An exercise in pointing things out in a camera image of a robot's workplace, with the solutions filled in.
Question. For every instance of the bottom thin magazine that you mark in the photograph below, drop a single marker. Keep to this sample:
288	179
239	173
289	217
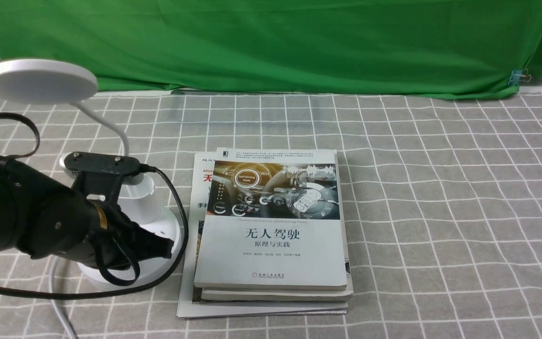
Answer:
191	304

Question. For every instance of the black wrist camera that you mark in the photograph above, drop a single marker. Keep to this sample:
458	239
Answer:
101	174

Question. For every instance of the middle white book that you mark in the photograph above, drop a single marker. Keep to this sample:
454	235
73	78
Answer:
346	294

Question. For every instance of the white desk lamp with base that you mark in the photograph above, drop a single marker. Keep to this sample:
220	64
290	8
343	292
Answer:
51	82

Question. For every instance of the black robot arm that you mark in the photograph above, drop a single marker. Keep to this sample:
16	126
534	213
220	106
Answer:
84	223

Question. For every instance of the blue binder clip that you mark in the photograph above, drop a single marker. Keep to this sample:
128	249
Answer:
518	77

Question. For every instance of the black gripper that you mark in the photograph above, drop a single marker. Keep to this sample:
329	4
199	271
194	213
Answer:
117	243

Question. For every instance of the green backdrop cloth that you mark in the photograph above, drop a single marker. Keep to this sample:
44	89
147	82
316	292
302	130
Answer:
448	49

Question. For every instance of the top self-driving book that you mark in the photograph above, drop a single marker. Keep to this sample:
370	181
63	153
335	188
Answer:
271	235

